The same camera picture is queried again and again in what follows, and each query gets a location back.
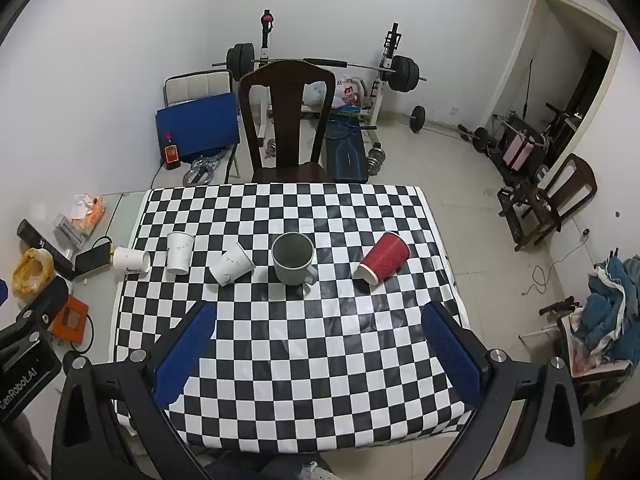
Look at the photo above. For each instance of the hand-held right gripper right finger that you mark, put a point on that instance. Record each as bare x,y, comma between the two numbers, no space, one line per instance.
452,347

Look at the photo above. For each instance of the red ribbed paper cup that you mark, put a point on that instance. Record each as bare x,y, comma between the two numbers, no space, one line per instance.
382,257

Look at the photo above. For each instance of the checkered tablecloth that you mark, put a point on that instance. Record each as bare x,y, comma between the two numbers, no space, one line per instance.
300,360

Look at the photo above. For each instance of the dark bench pad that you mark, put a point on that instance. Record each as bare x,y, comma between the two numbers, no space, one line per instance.
345,157

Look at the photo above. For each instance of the chrome dumbbell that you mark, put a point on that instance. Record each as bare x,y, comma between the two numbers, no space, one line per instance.
376,157

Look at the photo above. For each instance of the orange snack packet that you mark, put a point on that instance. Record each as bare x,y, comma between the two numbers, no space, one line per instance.
89,212

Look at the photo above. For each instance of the dark wooden chair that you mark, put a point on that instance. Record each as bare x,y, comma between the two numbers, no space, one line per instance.
285,125
555,200

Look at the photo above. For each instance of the small barbell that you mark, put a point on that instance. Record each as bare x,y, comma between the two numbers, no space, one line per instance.
440,125

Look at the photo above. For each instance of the brown glass bottle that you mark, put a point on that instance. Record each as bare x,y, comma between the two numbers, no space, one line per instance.
172,152

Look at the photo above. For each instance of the white paper cup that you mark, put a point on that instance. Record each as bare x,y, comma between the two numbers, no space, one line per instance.
231,265
131,260
178,252

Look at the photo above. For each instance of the long black box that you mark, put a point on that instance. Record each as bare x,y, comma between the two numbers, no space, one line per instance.
42,247

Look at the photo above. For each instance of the grey ceramic mug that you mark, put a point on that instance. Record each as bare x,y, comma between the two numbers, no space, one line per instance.
293,259

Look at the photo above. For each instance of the white shoe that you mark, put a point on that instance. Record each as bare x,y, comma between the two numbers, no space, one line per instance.
315,471

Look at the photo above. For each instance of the silver foil packet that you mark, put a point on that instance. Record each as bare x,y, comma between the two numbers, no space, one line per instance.
69,230

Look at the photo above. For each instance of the white weight bench rack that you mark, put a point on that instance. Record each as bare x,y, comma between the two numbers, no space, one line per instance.
380,80

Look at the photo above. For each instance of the black smartphone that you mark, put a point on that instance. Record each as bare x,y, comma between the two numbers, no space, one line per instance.
93,259

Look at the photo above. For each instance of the barbell with black plates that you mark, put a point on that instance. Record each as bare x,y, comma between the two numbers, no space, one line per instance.
320,63

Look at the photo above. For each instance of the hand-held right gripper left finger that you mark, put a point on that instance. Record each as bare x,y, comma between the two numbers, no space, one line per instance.
182,347

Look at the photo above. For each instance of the pile of blue clothes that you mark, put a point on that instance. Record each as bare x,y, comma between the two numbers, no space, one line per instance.
612,305

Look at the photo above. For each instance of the yellow tape roll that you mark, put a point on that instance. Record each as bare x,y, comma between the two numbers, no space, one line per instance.
31,272

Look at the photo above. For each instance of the pink exercise machine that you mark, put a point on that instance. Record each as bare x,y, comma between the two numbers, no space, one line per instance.
520,150

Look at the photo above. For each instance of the blue folded mat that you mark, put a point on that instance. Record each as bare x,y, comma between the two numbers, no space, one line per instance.
197,127

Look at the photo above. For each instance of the white plastic bag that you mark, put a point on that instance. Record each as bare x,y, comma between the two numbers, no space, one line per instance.
315,92

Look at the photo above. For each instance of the orange box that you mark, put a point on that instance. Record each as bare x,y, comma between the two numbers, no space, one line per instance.
71,317

